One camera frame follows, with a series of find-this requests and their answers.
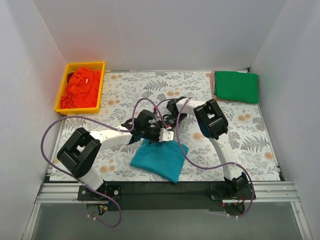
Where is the folded green t shirt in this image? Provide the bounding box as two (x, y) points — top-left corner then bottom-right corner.
(214, 71), (260, 104)

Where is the orange t shirt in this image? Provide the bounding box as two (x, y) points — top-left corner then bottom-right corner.
(60, 67), (102, 109)

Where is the yellow plastic bin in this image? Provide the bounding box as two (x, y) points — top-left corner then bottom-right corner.
(54, 61), (106, 115)

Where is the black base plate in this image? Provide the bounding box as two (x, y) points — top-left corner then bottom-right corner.
(77, 181), (256, 212)

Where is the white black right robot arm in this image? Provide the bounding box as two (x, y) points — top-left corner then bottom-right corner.
(166, 96), (249, 199)

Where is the purple cable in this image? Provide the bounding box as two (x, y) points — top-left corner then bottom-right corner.
(40, 98), (161, 228)
(153, 98), (256, 219)

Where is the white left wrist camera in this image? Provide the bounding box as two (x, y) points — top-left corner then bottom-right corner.
(158, 128), (175, 142)

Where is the folded pink t shirt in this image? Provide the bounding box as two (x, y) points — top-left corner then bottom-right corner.
(210, 70), (218, 100)

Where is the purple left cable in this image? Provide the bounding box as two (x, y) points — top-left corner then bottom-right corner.
(40, 98), (161, 228)

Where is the floral patterned table mat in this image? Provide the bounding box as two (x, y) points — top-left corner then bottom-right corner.
(57, 72), (280, 182)

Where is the aluminium frame rail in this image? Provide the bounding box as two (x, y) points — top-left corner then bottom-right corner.
(22, 181), (312, 240)

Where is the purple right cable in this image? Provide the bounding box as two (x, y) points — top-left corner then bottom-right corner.
(153, 98), (256, 219)

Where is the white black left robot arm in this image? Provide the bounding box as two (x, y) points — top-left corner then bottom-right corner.
(56, 110), (165, 200)

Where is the teal t shirt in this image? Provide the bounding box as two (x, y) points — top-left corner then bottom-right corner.
(130, 139), (189, 184)

